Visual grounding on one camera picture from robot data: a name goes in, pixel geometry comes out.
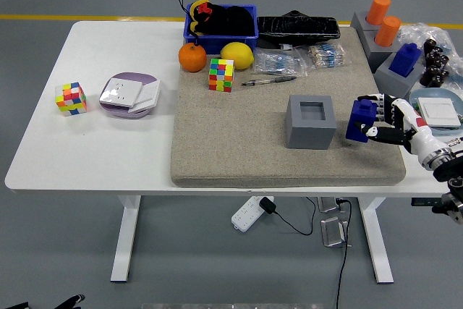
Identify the yellow black tool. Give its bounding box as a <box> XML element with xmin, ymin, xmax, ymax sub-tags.
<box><xmin>188</xmin><ymin>0</ymin><xmax>214</xmax><ymax>37</ymax></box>

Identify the white-edged puzzle cube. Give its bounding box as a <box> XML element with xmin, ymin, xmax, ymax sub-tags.
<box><xmin>55</xmin><ymin>81</ymin><xmax>89</xmax><ymax>117</ymax></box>
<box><xmin>208</xmin><ymin>57</ymin><xmax>235</xmax><ymax>93</ymax></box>

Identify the metal bracket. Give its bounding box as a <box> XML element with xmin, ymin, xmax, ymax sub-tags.
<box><xmin>320</xmin><ymin>216</ymin><xmax>350</xmax><ymax>249</ymax></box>
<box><xmin>317</xmin><ymin>196</ymin><xmax>349</xmax><ymax>213</ymax></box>

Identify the black cloth bundle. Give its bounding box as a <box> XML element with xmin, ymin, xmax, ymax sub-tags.
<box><xmin>208</xmin><ymin>4</ymin><xmax>256</xmax><ymax>37</ymax></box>

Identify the black adapter cable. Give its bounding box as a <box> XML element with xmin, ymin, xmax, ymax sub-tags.
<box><xmin>273</xmin><ymin>196</ymin><xmax>318</xmax><ymax>237</ymax></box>

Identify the black power adapter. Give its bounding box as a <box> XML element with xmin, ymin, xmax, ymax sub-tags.
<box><xmin>259</xmin><ymin>196</ymin><xmax>278</xmax><ymax>215</ymax></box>

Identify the orange cylinder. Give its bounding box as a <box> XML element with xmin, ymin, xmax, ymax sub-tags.
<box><xmin>367</xmin><ymin>0</ymin><xmax>392</xmax><ymax>25</ymax></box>
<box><xmin>374</xmin><ymin>16</ymin><xmax>402</xmax><ymax>48</ymax></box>

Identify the white power strip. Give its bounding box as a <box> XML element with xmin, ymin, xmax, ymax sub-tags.
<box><xmin>231</xmin><ymin>195</ymin><xmax>266</xmax><ymax>233</ymax></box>

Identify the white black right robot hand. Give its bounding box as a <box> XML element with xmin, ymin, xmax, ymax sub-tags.
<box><xmin>356</xmin><ymin>92</ymin><xmax>449</xmax><ymax>164</ymax></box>

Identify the grey-brown mat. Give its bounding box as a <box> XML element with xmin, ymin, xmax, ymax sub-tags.
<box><xmin>169</xmin><ymin>26</ymin><xmax>407</xmax><ymax>189</ymax></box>

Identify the blue plastic bin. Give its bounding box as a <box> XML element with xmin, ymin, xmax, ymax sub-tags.
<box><xmin>183</xmin><ymin>4</ymin><xmax>260</xmax><ymax>55</ymax></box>

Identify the white wall switch panel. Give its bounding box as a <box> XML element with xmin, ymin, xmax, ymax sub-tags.
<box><xmin>128</xmin><ymin>79</ymin><xmax>161</xmax><ymax>114</ymax></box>
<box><xmin>415</xmin><ymin>97</ymin><xmax>462</xmax><ymax>130</ymax></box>

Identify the blue seal stamp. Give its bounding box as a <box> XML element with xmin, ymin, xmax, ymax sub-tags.
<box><xmin>388</xmin><ymin>43</ymin><xmax>423</xmax><ymax>78</ymax></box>
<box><xmin>345</xmin><ymin>99</ymin><xmax>381</xmax><ymax>143</ymax></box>

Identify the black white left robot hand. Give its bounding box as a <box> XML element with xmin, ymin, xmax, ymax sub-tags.
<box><xmin>0</xmin><ymin>293</ymin><xmax>86</xmax><ymax>309</ymax></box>

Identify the bag of tan resistors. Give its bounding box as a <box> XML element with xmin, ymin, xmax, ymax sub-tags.
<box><xmin>305</xmin><ymin>43</ymin><xmax>351</xmax><ymax>70</ymax></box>

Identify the white wall socket panel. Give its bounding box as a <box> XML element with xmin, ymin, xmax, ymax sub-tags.
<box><xmin>99</xmin><ymin>77</ymin><xmax>145</xmax><ymax>109</ymax></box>

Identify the light blue plate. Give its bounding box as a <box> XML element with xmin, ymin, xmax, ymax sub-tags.
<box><xmin>408</xmin><ymin>88</ymin><xmax>463</xmax><ymax>137</ymax></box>

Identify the black power cable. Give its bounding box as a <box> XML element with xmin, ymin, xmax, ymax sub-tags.
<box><xmin>334</xmin><ymin>198</ymin><xmax>352</xmax><ymax>309</ymax></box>

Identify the black wrapped long object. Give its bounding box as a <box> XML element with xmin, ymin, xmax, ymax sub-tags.
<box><xmin>256</xmin><ymin>9</ymin><xmax>341</xmax><ymax>48</ymax></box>

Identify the black table control panel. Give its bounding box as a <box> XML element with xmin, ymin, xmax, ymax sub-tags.
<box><xmin>411</xmin><ymin>197</ymin><xmax>443</xmax><ymax>208</ymax></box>

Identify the silver black pen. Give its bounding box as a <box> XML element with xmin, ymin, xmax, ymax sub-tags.
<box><xmin>241</xmin><ymin>75</ymin><xmax>300</xmax><ymax>88</ymax></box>

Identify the grey cylinder holder block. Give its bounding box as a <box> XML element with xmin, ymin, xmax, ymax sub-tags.
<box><xmin>350</xmin><ymin>11</ymin><xmax>381</xmax><ymax>31</ymax></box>
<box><xmin>357</xmin><ymin>27</ymin><xmax>402</xmax><ymax>73</ymax></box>

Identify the white table leg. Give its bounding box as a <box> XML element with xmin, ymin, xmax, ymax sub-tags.
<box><xmin>110</xmin><ymin>195</ymin><xmax>142</xmax><ymax>283</ymax></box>
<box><xmin>357</xmin><ymin>197</ymin><xmax>395</xmax><ymax>284</ymax></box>

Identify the yellow lemon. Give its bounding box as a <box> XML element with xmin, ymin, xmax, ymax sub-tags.
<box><xmin>220</xmin><ymin>41</ymin><xmax>255</xmax><ymax>70</ymax></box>

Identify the clear plastic bag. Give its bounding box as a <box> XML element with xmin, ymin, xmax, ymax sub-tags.
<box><xmin>397</xmin><ymin>22</ymin><xmax>463</xmax><ymax>91</ymax></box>

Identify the bag of blue resistors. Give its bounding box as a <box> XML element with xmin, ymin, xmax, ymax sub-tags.
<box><xmin>252</xmin><ymin>48</ymin><xmax>308</xmax><ymax>78</ymax></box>

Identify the purple plate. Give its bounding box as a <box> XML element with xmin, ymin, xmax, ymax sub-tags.
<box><xmin>99</xmin><ymin>72</ymin><xmax>161</xmax><ymax>119</ymax></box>

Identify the orange fruit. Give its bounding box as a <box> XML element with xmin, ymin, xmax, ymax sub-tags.
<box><xmin>178</xmin><ymin>42</ymin><xmax>208</xmax><ymax>73</ymax></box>

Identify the grey seal holder block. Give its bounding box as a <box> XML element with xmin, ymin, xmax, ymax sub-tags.
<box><xmin>373</xmin><ymin>50</ymin><xmax>425</xmax><ymax>106</ymax></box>
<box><xmin>284</xmin><ymin>94</ymin><xmax>338</xmax><ymax>150</ymax></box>

